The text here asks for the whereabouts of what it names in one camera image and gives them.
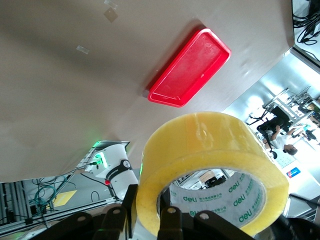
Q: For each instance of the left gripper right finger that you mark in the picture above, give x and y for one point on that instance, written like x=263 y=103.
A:
x=170 y=222

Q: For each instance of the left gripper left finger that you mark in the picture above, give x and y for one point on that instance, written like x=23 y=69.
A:
x=115 y=222

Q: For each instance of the yellow packing tape roll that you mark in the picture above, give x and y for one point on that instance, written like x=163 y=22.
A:
x=200 y=140

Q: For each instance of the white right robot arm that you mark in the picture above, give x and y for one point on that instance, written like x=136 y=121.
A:
x=117 y=170

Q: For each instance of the empty red plastic tray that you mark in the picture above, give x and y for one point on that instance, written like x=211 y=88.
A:
x=190 y=67

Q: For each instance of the clear tape scrap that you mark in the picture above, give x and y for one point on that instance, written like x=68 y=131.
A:
x=110 y=3
x=83 y=49

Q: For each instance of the square brown tape scrap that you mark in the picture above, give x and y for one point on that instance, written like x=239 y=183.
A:
x=111 y=15

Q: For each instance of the seated person white shirt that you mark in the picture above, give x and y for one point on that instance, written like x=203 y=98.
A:
x=277 y=141

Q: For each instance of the black office chair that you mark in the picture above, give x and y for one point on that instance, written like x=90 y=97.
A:
x=277 y=118

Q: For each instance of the blue wall sign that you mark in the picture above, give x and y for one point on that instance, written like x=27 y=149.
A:
x=292 y=172

